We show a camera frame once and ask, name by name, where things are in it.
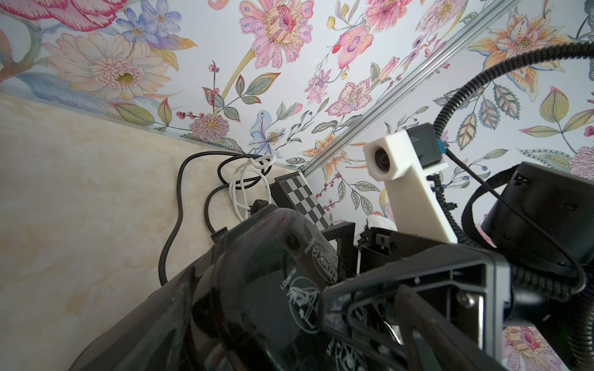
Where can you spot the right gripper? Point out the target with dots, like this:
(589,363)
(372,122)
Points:
(469,286)

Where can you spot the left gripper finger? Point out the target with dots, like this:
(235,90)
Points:
(433,343)

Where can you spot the black coffee machine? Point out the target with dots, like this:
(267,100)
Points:
(250,303)

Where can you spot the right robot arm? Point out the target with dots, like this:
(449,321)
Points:
(541,223)

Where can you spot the black white chessboard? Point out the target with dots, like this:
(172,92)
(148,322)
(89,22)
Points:
(291,191)

